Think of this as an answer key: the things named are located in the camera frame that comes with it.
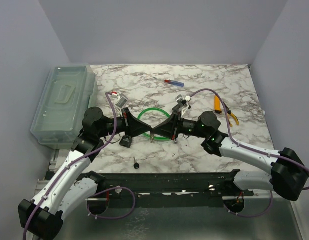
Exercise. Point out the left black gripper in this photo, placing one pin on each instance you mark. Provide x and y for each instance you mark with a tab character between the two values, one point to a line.
132	126

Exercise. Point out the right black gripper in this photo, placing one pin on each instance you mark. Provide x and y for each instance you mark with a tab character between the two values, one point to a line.
170	128

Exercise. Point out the green cable lock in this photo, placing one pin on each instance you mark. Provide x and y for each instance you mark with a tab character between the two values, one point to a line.
155	116

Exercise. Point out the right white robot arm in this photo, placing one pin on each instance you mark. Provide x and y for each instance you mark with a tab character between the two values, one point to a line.
284	171

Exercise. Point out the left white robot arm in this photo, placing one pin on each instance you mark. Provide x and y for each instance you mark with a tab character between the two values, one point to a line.
44	215

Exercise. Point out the black head key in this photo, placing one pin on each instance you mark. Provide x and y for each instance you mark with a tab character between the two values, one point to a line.
136	164

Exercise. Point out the black padlock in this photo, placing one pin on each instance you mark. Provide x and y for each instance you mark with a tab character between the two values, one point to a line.
126	141

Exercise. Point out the red blue screwdriver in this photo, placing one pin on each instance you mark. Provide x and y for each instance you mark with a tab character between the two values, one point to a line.
170	82

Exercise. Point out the yellow utility knife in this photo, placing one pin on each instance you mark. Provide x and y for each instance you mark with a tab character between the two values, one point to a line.
217	105

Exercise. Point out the translucent plastic storage box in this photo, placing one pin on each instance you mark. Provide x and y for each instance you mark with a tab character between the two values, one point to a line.
68	93

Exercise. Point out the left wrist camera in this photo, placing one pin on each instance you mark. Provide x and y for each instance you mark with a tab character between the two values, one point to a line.
120	100

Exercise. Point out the yellow handled pliers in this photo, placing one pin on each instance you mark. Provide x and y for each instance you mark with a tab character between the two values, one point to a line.
232	115

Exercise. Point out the aluminium rail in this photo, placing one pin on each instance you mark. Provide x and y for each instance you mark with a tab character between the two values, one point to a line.
259	193

